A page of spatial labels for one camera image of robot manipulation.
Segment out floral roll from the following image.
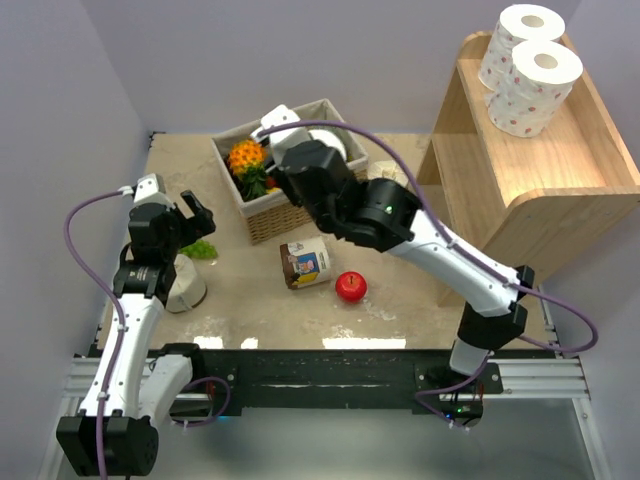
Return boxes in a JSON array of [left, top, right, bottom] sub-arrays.
[[478, 4, 565, 91], [487, 40, 583, 138], [308, 128, 348, 161]]

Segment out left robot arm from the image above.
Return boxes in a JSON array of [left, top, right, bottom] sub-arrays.
[[56, 181, 216, 479]]

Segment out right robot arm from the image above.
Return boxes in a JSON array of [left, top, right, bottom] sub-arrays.
[[272, 140, 533, 393]]

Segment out wooden two-tier shelf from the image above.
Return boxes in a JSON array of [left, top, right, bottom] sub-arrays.
[[417, 31, 639, 283]]

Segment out green grape bunch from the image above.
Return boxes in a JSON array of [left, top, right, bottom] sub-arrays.
[[179, 239, 218, 260]]

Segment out wicker basket with liner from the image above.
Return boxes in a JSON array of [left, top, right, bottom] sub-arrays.
[[211, 120, 369, 245]]

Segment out orange pineapple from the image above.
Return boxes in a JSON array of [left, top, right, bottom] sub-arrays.
[[226, 139, 268, 202]]

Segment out red apple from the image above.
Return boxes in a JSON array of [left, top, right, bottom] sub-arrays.
[[335, 271, 368, 303]]

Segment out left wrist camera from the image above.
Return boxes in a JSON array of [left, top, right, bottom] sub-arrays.
[[133, 173, 172, 207]]

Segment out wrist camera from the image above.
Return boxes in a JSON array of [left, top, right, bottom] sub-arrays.
[[249, 103, 311, 151], [133, 173, 172, 207]]

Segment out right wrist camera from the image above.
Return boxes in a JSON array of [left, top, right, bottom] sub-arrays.
[[249, 103, 311, 151]]

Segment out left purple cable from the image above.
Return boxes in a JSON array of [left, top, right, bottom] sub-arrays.
[[64, 187, 139, 480]]

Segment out purple cable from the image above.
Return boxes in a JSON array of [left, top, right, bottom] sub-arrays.
[[64, 187, 139, 480], [252, 119, 599, 431]]

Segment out black base frame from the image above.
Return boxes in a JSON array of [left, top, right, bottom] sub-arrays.
[[170, 349, 503, 420]]

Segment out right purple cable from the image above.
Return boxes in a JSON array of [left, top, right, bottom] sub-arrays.
[[252, 119, 599, 431]]

